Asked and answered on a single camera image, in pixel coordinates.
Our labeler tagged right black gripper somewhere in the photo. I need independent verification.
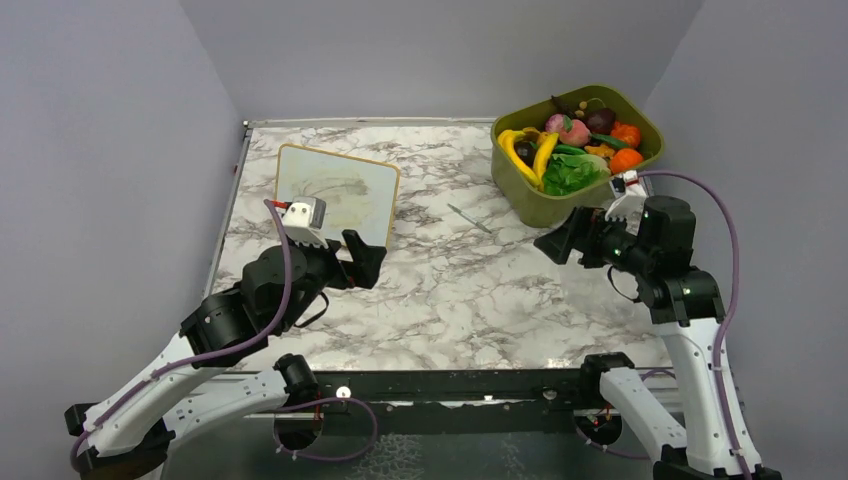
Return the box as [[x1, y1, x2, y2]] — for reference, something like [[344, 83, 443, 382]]
[[536, 202, 656, 277]]

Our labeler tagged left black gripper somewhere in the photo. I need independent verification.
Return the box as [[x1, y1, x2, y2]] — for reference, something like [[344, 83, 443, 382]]
[[277, 229, 387, 333]]

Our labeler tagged green lettuce leaf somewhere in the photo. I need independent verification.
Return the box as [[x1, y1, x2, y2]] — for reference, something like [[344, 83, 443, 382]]
[[541, 154, 611, 196]]

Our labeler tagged yellow banana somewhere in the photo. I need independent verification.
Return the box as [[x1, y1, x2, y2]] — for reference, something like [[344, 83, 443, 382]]
[[533, 132, 559, 185], [497, 130, 541, 188]]

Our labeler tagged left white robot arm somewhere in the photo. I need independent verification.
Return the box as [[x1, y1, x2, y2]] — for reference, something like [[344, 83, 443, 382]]
[[65, 230, 387, 479]]

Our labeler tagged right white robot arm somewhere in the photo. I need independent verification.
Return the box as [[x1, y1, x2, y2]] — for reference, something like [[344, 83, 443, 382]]
[[534, 196, 782, 479]]

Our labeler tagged olive green plastic bin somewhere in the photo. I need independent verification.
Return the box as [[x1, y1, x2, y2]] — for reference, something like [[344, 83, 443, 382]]
[[490, 84, 665, 228]]

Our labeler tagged green white pen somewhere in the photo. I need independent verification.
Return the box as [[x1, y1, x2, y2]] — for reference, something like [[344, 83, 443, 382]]
[[447, 203, 493, 234]]

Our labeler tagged orange tangerine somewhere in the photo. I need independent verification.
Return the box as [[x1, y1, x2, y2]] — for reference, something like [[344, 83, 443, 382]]
[[609, 148, 644, 175]]

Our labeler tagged pink peach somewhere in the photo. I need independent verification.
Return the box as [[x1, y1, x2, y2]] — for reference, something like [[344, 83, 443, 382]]
[[559, 120, 591, 148]]

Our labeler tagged green chili pepper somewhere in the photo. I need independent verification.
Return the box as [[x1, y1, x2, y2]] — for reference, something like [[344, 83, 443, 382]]
[[591, 133, 630, 150]]

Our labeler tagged pink purple onion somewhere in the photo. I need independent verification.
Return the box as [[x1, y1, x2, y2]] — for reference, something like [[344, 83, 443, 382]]
[[545, 114, 566, 133]]

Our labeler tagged dark purple avocado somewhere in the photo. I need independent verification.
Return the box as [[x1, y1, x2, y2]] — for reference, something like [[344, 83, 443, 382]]
[[583, 107, 617, 135]]

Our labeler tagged bumpy orange fruit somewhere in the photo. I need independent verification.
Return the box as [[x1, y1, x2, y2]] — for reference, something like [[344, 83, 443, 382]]
[[610, 121, 642, 149]]

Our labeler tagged small whiteboard yellow frame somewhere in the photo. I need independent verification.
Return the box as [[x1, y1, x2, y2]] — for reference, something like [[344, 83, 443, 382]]
[[275, 143, 400, 247]]

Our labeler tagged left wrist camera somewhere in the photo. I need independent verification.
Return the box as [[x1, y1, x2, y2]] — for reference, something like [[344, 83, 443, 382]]
[[282, 196, 328, 248]]

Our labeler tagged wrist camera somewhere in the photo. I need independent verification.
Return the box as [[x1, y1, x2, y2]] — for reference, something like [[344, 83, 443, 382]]
[[605, 170, 648, 221], [282, 196, 328, 248]]

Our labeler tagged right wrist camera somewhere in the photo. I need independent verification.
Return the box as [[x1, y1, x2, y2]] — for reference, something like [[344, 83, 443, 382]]
[[605, 170, 648, 221]]

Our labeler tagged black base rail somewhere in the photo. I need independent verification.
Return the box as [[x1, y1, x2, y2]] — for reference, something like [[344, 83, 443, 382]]
[[272, 368, 610, 440]]

